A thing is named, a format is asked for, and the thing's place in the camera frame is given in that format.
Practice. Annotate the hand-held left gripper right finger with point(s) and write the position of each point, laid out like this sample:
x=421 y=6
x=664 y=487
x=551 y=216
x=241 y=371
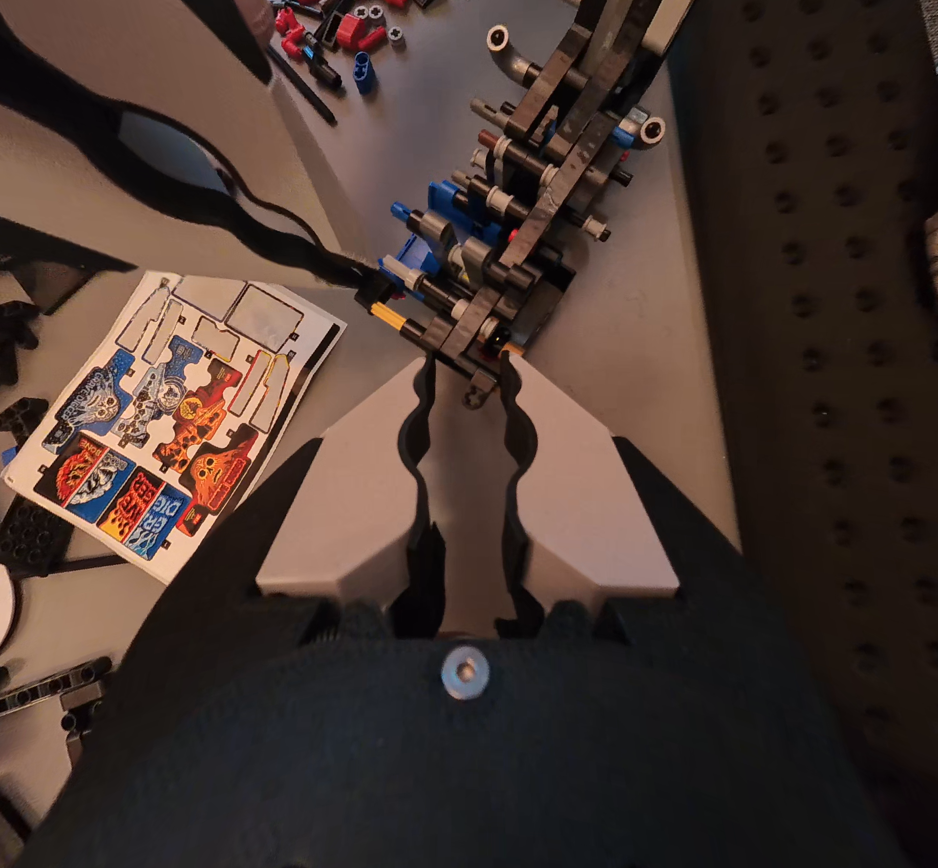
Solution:
x=593 y=509

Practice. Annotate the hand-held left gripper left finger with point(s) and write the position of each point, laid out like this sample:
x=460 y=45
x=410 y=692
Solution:
x=344 y=509

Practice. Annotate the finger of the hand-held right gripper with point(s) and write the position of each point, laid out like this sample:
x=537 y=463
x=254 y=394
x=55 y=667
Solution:
x=110 y=3
x=110 y=208

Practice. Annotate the small black toy connector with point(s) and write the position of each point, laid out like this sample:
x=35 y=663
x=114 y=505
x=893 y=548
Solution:
x=480 y=390

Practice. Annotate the yellow toy axle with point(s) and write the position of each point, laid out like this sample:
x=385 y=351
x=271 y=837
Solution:
x=385 y=314

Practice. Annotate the blue and black toy chassis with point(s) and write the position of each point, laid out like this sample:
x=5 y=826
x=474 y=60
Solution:
x=557 y=179

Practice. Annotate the grey desk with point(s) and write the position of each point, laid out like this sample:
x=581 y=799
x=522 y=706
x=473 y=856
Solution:
x=410 y=113

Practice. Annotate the black toy axle rod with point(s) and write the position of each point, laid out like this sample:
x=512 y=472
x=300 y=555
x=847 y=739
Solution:
x=88 y=561
x=300 y=83

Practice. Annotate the scatter of small toy pins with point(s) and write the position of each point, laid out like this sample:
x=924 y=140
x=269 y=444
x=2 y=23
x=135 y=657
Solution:
x=352 y=28

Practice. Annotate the black angled toy beam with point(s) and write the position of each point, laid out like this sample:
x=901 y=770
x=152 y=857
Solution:
x=14 y=325
x=22 y=417

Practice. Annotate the colourful sticker sheet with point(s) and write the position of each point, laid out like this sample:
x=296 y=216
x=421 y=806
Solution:
x=183 y=406

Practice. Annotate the black dimpled pad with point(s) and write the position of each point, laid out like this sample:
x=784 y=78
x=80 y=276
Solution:
x=806 y=296

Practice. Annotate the black square toy plate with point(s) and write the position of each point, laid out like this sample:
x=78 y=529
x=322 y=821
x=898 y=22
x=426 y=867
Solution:
x=33 y=534

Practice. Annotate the thin black toy beam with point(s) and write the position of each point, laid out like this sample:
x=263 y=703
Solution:
x=51 y=688

